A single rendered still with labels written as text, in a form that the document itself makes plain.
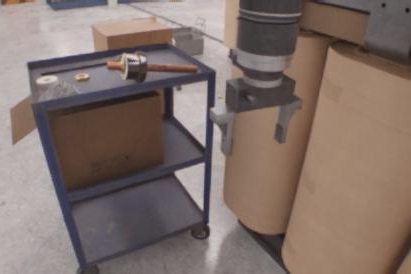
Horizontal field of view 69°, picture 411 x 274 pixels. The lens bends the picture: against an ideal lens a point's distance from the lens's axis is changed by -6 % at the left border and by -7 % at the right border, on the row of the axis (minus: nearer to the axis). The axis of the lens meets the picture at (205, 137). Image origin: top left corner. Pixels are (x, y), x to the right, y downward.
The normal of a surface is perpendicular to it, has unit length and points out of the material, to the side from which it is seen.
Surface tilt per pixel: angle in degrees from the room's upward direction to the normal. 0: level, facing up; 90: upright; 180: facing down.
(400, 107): 90
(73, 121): 90
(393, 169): 90
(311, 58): 90
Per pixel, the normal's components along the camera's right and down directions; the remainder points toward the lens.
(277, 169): -0.18, 0.51
